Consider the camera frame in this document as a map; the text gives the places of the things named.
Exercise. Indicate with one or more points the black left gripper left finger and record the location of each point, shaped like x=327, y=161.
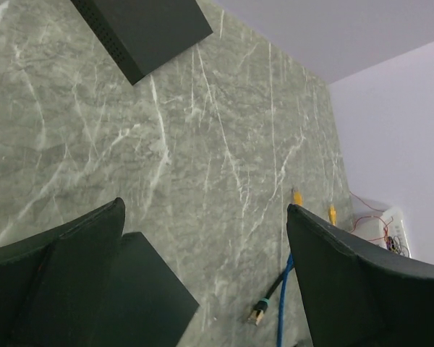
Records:
x=52, y=284

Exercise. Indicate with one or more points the dark network switch far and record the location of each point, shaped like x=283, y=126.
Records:
x=141, y=36

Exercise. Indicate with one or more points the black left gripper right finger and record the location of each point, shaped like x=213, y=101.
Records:
x=356, y=293

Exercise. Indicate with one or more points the white plastic basket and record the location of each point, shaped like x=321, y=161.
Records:
x=380, y=224

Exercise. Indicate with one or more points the black network switch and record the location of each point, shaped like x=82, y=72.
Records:
x=145, y=304

